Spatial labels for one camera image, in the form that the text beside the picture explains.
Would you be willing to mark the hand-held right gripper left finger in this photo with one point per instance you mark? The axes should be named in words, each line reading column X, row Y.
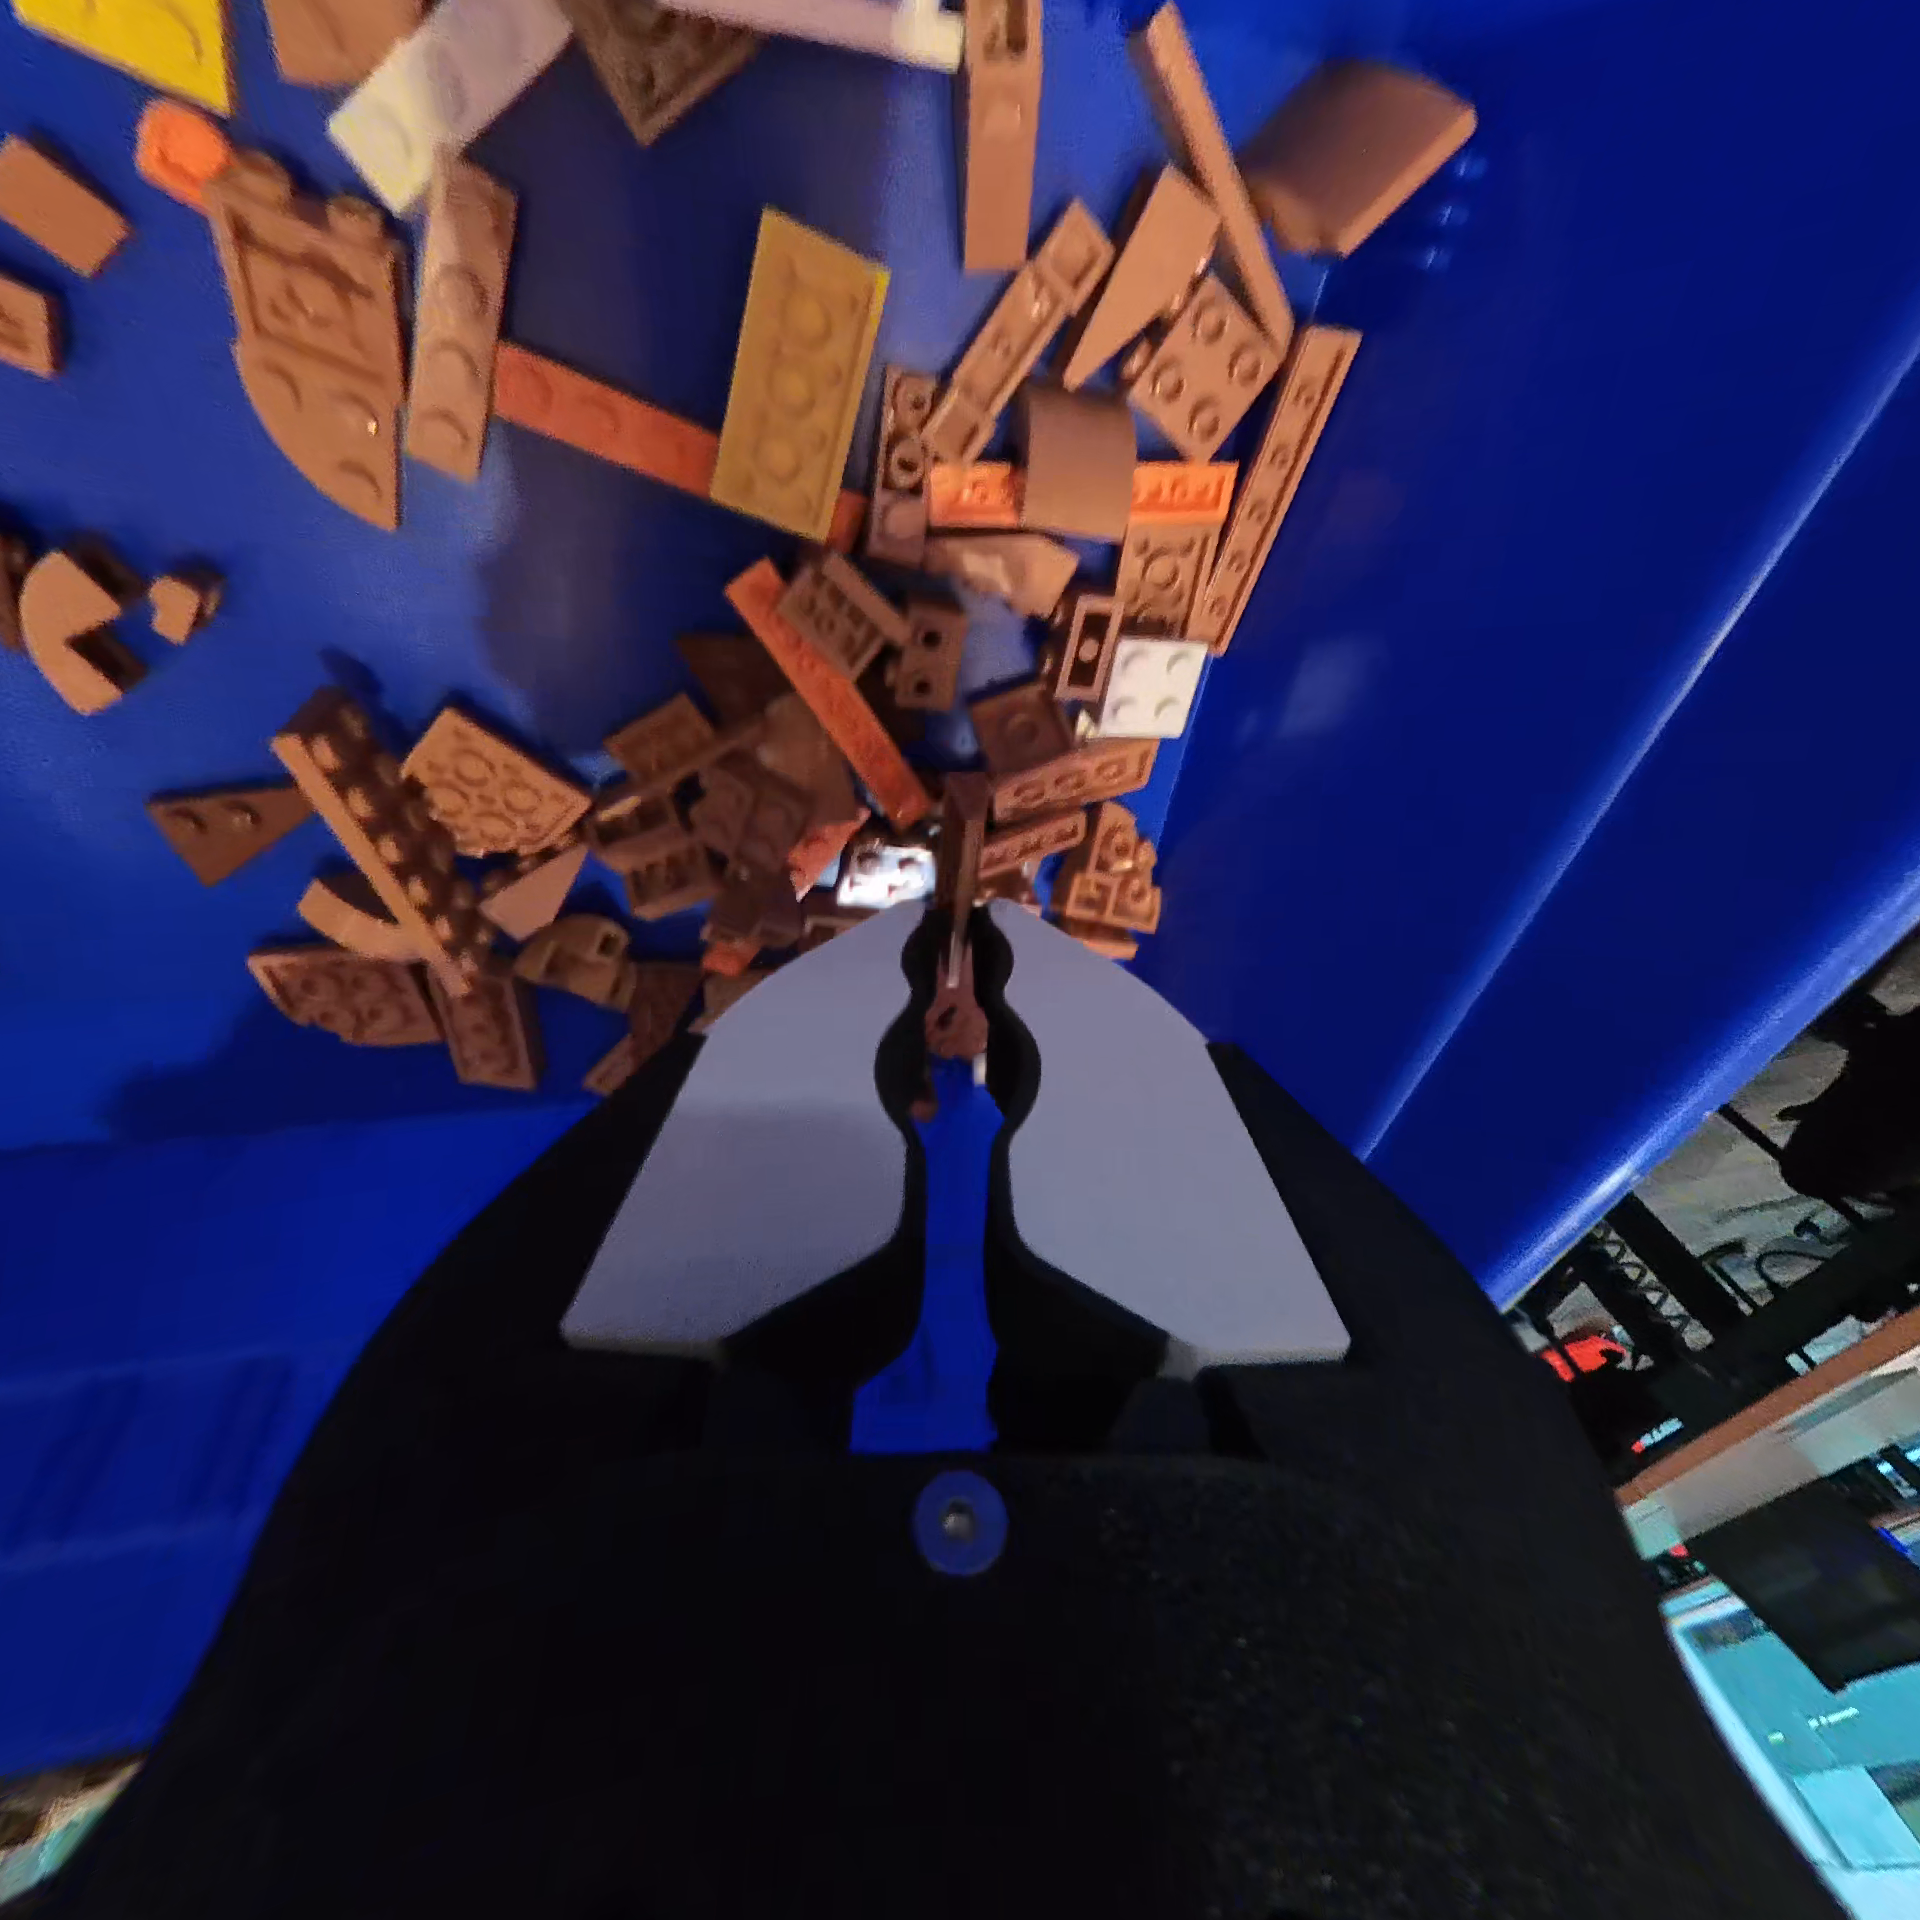
column 749, row 1170

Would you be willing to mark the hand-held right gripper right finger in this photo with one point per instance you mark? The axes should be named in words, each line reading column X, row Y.
column 1153, row 1170

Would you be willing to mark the thin brown lego bar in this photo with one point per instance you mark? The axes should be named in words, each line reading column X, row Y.
column 956, row 1028

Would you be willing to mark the blue plastic parts bin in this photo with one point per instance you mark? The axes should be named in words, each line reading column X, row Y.
column 1501, row 599

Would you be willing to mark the pile of brown lego pieces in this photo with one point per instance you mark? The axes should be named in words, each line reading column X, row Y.
column 325, row 344

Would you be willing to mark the orange long lego plate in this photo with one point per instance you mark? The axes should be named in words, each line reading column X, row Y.
column 823, row 697
column 1187, row 491
column 597, row 413

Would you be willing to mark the white square lego plate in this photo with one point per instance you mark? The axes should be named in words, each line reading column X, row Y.
column 1153, row 690

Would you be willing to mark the yellow lego plate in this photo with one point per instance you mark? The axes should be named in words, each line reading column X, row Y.
column 794, row 378

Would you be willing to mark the brown curved lego slope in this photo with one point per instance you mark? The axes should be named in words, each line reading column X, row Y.
column 1351, row 152

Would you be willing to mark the white lego brick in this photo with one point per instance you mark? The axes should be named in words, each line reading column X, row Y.
column 436, row 106

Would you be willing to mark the white long lego plate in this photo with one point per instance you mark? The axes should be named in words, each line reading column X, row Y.
column 840, row 24

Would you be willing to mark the orange round lego tile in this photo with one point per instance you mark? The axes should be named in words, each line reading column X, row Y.
column 180, row 152

